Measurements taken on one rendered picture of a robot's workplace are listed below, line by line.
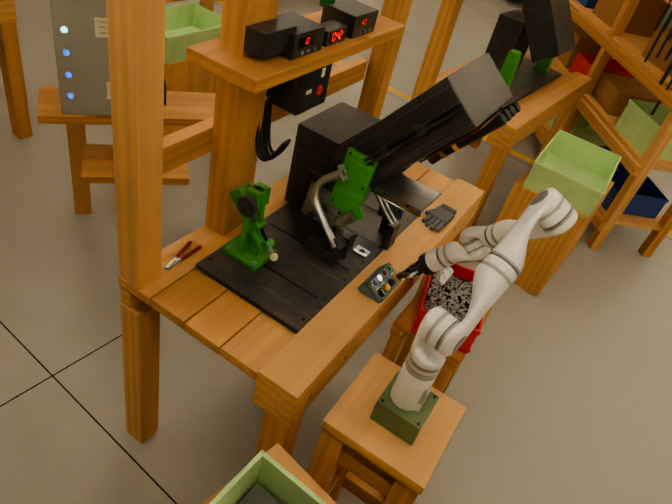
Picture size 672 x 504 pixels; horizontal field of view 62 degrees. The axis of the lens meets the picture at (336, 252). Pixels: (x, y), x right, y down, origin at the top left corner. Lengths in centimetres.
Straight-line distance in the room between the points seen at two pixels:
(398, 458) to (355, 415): 16
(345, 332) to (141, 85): 91
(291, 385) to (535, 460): 161
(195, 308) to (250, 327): 18
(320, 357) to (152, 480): 102
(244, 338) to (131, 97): 74
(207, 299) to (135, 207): 38
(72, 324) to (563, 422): 244
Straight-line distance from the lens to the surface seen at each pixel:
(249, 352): 168
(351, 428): 163
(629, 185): 428
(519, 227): 148
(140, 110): 148
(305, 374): 163
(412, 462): 163
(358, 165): 190
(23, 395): 273
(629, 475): 319
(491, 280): 142
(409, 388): 153
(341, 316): 181
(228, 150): 185
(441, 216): 236
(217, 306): 179
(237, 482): 138
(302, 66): 174
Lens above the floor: 218
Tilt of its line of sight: 39 degrees down
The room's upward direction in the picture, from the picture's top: 15 degrees clockwise
